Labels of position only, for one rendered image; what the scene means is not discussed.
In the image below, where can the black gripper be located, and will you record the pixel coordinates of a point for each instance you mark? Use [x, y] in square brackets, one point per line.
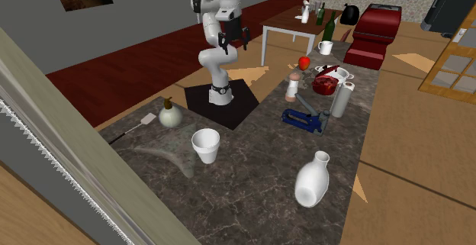
[232, 29]

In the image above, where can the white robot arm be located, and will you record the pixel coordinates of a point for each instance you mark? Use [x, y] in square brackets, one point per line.
[217, 69]

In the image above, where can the brown table white legs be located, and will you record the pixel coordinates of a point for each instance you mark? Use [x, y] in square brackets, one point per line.
[286, 23]

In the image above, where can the black robot stand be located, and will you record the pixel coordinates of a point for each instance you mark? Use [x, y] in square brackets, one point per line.
[230, 112]

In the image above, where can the red apple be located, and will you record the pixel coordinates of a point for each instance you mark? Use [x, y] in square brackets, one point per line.
[304, 62]

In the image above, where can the white and tan pepper mill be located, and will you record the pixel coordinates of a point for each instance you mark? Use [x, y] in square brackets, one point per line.
[292, 87]

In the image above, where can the white mug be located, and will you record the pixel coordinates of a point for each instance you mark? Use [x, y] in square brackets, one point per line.
[326, 47]

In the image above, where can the green wine bottle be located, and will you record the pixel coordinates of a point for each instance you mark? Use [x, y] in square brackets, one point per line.
[328, 30]

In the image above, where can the red pot with lid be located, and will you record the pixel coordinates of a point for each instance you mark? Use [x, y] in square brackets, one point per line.
[324, 84]

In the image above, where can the round white bottle brown top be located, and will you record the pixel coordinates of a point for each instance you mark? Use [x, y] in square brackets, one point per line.
[170, 117]

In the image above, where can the blue staple gun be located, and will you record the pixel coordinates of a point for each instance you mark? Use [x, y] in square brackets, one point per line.
[303, 119]

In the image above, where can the white foam cup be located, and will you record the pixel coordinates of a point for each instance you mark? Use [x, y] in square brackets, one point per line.
[206, 144]

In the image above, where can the white cooking pot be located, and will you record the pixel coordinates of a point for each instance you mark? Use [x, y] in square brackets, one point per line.
[344, 74]

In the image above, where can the black bag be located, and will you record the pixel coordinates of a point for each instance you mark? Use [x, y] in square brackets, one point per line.
[349, 15]

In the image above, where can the white paper towel roll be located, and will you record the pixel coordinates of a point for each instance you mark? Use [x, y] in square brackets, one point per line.
[341, 101]

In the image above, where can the red armchair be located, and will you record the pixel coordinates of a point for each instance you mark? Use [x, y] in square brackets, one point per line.
[372, 36]

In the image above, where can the white ceramic vase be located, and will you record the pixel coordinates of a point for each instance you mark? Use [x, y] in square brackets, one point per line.
[311, 184]

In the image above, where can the wooden door glass panes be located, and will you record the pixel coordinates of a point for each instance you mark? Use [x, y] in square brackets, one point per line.
[433, 80]

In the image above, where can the black refrigerator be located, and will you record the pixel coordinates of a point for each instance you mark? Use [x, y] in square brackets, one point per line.
[448, 6]

